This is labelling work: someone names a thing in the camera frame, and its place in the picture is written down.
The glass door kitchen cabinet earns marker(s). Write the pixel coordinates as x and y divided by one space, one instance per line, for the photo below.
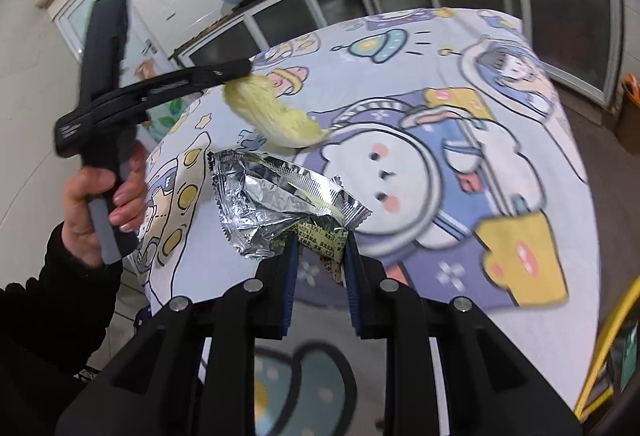
565 15

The silver foil wrapper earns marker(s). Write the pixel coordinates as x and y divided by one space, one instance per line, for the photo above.
260 201

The person's left forearm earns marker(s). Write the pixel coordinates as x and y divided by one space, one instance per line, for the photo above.
45 316

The cartoon printed tablecloth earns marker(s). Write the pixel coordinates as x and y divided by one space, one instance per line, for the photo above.
450 65

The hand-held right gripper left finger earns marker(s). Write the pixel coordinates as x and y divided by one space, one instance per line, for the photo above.
291 286

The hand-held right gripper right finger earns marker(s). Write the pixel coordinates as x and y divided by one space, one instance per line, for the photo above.
353 288

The person's left hand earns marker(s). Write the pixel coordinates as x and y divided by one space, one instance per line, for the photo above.
80 216

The green snack packet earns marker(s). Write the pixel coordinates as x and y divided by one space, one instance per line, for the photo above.
622 356

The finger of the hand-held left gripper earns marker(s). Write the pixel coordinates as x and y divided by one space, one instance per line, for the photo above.
200 76

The yellow trash bin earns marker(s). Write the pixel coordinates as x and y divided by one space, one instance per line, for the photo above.
607 341

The white glass door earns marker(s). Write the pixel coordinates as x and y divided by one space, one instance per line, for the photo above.
100 25

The pale yellow fuzzy cloth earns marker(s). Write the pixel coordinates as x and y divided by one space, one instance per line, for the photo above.
270 115

